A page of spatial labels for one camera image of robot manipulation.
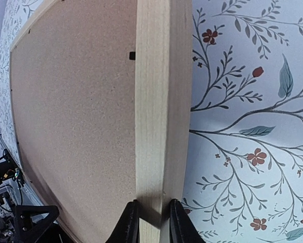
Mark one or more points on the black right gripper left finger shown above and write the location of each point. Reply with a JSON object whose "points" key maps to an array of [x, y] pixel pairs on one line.
{"points": [[127, 228]]}

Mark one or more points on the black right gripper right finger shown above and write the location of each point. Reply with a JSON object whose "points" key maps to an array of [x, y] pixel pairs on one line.
{"points": [[181, 228]]}

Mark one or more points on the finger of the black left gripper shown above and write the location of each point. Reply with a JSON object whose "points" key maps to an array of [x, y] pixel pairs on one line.
{"points": [[26, 231]]}

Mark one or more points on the brown backing board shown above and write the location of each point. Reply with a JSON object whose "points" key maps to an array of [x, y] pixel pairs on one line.
{"points": [[73, 87]]}

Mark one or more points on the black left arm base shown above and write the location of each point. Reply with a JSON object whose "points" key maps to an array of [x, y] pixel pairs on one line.
{"points": [[9, 169]]}

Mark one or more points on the floral patterned table cover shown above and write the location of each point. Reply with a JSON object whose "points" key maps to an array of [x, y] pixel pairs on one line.
{"points": [[244, 170]]}

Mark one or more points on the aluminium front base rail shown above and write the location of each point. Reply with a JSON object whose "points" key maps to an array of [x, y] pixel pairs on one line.
{"points": [[12, 194]]}

